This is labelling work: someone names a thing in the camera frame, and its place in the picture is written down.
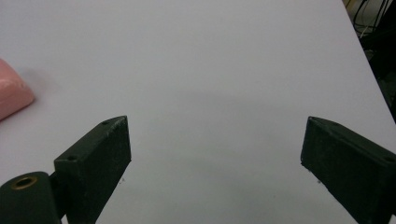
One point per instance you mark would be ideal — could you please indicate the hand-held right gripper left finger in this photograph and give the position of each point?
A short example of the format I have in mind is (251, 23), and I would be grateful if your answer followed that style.
(93, 165)

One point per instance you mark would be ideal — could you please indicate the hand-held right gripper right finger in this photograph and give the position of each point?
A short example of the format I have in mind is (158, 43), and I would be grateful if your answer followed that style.
(348, 161)

